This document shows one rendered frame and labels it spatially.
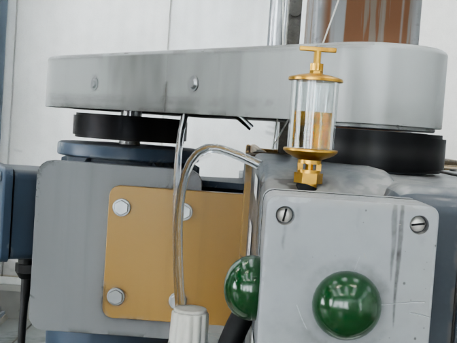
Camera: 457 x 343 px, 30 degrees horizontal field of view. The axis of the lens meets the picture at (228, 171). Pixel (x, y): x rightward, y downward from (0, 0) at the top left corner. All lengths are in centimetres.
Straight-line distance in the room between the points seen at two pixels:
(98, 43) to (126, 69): 492
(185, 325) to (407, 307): 29
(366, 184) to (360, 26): 48
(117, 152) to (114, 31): 484
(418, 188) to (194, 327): 26
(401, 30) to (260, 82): 35
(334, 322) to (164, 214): 45
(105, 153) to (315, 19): 27
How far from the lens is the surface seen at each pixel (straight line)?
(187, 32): 562
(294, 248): 37
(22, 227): 84
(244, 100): 62
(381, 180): 47
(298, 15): 98
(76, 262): 82
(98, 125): 86
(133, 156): 84
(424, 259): 38
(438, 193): 44
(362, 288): 36
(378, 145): 53
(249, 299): 38
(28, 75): 575
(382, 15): 93
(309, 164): 45
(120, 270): 81
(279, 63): 59
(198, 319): 64
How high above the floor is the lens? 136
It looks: 3 degrees down
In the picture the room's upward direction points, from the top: 4 degrees clockwise
